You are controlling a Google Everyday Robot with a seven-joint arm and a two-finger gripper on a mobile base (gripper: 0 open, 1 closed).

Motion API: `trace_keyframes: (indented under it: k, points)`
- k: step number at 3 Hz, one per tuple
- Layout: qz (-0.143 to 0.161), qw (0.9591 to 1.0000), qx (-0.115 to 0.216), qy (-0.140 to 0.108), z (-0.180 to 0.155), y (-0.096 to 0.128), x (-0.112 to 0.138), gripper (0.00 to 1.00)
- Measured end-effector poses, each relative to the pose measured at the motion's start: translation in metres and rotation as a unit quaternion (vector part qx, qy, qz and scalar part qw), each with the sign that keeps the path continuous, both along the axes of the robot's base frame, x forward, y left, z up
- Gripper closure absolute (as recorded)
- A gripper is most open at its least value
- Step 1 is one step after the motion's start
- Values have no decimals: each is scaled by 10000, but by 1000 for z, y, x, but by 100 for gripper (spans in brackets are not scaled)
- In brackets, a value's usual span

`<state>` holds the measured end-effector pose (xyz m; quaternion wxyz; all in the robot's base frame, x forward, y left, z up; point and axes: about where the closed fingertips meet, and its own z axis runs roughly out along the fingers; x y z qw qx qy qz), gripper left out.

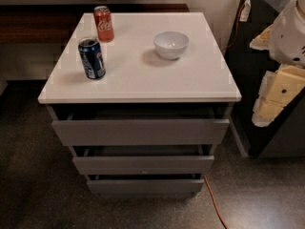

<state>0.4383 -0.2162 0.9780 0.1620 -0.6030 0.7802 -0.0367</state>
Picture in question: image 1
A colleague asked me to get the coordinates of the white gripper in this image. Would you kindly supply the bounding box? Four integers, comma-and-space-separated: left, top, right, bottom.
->
250, 0, 305, 127

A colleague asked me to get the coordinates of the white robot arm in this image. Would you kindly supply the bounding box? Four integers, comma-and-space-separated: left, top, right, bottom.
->
250, 0, 305, 127

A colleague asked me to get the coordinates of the white-topped grey drawer cabinet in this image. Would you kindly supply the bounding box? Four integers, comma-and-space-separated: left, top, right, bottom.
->
38, 12, 241, 182

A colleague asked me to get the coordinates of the grey top drawer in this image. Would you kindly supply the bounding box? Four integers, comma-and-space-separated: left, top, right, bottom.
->
52, 106, 229, 146

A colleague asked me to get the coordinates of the grey drawer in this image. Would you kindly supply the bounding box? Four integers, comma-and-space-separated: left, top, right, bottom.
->
52, 106, 229, 146
72, 145, 214, 176
87, 175, 204, 197

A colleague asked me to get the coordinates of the red coca-cola can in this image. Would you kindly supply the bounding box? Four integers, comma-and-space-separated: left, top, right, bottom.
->
93, 6, 114, 42

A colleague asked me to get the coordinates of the blue pepsi can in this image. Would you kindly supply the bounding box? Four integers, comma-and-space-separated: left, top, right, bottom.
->
78, 37, 106, 79

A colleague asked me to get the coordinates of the grey middle drawer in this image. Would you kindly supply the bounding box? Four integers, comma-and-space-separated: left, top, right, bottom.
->
72, 145, 214, 176

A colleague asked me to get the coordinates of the grey bottom drawer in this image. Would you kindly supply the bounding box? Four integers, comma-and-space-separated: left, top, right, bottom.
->
87, 175, 204, 197

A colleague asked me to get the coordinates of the white paper tag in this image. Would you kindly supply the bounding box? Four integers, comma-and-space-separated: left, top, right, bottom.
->
239, 0, 251, 22

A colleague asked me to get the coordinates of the dark grey side cabinet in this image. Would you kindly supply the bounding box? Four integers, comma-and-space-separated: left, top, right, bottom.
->
224, 0, 305, 159

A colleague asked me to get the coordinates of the white bowl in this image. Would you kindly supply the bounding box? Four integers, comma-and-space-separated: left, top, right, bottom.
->
153, 31, 190, 60

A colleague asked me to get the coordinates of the dark wooden bench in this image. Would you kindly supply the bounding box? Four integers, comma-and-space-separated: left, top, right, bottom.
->
0, 3, 190, 45

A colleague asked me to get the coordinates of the orange cable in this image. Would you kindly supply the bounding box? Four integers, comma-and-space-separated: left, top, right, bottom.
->
203, 175, 229, 229

